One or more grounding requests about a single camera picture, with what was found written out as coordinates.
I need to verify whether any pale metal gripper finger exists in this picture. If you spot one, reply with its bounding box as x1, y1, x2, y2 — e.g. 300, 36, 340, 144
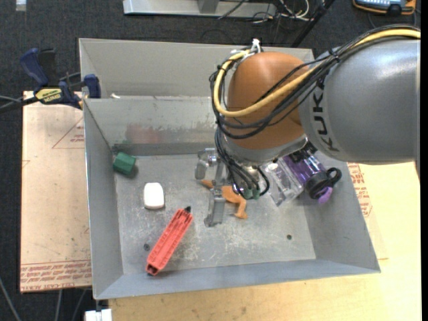
203, 185, 227, 228
194, 148, 220, 181

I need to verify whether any orange toy animal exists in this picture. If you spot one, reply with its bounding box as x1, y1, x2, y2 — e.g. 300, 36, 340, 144
200, 178, 249, 220

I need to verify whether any clear plastic container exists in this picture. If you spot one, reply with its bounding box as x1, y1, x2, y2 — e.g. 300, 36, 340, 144
263, 160, 306, 207

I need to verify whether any grey metal bin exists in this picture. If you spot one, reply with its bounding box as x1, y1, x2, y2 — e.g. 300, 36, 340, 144
78, 37, 382, 301

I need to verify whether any white rounded soap bar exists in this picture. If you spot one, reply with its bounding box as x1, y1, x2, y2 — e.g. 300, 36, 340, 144
142, 181, 166, 211

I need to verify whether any red flat block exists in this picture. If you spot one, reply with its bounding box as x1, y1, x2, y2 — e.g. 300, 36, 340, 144
145, 205, 195, 277

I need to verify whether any purple bottle with black cap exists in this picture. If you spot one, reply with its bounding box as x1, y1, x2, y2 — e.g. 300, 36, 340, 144
283, 152, 343, 205

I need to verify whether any dark green block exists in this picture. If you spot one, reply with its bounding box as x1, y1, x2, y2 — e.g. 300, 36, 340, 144
112, 150, 138, 177

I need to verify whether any brown cardboard board, red print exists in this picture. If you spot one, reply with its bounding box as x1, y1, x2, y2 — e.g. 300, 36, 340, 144
19, 90, 391, 294

